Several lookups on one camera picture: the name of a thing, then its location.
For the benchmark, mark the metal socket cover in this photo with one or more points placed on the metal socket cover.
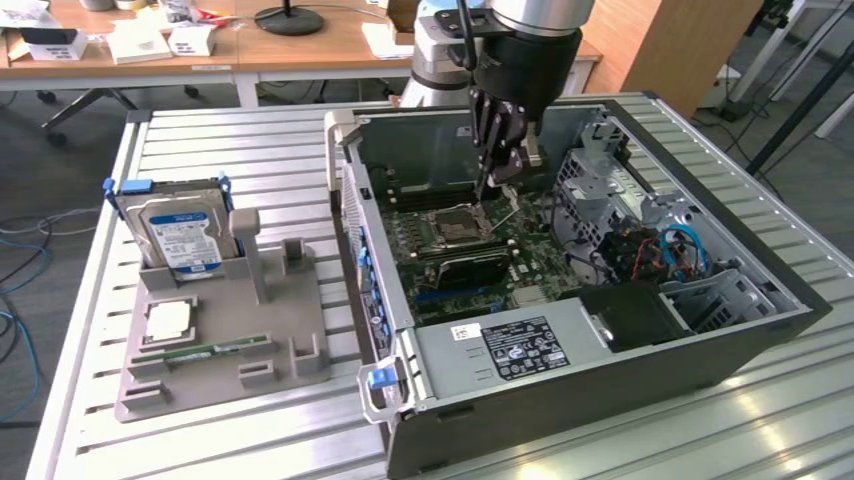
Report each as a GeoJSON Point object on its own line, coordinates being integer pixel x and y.
{"type": "Point", "coordinates": [503, 215]}

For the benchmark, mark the CPU socket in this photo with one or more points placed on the CPU socket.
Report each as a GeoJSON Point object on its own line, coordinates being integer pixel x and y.
{"type": "Point", "coordinates": [456, 227]}

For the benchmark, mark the silver CPU chip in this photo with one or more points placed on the silver CPU chip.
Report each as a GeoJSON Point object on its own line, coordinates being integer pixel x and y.
{"type": "Point", "coordinates": [166, 320]}

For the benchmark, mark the blue case latch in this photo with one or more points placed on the blue case latch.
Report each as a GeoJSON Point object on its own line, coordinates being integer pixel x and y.
{"type": "Point", "coordinates": [380, 379]}

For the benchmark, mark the green RAM stick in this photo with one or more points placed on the green RAM stick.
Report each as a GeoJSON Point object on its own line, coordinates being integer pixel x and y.
{"type": "Point", "coordinates": [193, 352]}

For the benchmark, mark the small white printed box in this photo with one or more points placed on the small white printed box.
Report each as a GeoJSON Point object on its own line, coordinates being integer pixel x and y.
{"type": "Point", "coordinates": [190, 42]}

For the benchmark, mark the black office chair base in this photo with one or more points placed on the black office chair base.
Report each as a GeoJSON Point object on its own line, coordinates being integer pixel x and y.
{"type": "Point", "coordinates": [73, 107]}

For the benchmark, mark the black open PC case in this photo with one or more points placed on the black open PC case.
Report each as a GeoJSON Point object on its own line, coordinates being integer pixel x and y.
{"type": "Point", "coordinates": [600, 400]}

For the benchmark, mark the silver disk bay cage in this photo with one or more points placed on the silver disk bay cage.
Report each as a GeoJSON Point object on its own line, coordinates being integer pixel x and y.
{"type": "Point", "coordinates": [587, 200]}

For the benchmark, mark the white tissue box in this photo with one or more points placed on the white tissue box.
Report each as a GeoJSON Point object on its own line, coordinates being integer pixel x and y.
{"type": "Point", "coordinates": [136, 47]}

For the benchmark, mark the white box with black lid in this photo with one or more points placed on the white box with black lid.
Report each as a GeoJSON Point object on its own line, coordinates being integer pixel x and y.
{"type": "Point", "coordinates": [53, 47]}

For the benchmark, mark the low profile graphics card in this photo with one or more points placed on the low profile graphics card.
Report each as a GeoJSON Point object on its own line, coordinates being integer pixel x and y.
{"type": "Point", "coordinates": [469, 275]}

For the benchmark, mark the silver chipset heatsink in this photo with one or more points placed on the silver chipset heatsink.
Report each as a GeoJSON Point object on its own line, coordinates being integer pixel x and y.
{"type": "Point", "coordinates": [533, 296]}

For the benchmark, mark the green motherboard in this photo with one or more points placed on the green motherboard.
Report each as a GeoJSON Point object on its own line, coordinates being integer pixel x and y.
{"type": "Point", "coordinates": [540, 270]}

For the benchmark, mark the white table frame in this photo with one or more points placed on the white table frame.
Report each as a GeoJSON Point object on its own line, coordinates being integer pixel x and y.
{"type": "Point", "coordinates": [763, 50]}

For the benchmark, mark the grey parts rack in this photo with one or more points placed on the grey parts rack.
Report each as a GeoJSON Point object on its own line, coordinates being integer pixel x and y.
{"type": "Point", "coordinates": [220, 320]}

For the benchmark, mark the hard disk with blue label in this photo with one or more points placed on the hard disk with blue label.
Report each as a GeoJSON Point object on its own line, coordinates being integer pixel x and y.
{"type": "Point", "coordinates": [180, 235]}

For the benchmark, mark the wooden desk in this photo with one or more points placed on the wooden desk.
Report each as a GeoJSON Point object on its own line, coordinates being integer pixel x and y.
{"type": "Point", "coordinates": [300, 50]}

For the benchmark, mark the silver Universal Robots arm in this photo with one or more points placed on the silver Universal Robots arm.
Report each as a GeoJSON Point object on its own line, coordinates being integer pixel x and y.
{"type": "Point", "coordinates": [540, 12]}

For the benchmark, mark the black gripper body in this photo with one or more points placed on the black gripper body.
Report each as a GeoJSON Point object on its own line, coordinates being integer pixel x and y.
{"type": "Point", "coordinates": [527, 65]}

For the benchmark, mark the black stand pole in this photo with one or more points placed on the black stand pole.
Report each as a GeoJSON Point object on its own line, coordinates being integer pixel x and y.
{"type": "Point", "coordinates": [800, 116]}

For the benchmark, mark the white paper stack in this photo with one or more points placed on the white paper stack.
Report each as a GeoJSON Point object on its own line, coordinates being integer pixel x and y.
{"type": "Point", "coordinates": [382, 42]}

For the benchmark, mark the wooden cabinet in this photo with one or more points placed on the wooden cabinet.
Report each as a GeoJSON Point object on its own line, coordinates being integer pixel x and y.
{"type": "Point", "coordinates": [667, 50]}

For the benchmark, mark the blue expansion slot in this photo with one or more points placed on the blue expansion slot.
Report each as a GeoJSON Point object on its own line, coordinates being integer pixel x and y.
{"type": "Point", "coordinates": [433, 298]}

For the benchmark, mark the grey power supply unit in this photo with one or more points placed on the grey power supply unit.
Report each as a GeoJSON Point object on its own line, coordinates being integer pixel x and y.
{"type": "Point", "coordinates": [456, 367]}

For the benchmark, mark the black lamp base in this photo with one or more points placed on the black lamp base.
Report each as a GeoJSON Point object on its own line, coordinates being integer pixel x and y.
{"type": "Point", "coordinates": [289, 22]}

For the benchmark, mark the silver disk bay bracket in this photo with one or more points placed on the silver disk bay bracket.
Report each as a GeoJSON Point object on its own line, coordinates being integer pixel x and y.
{"type": "Point", "coordinates": [727, 300]}

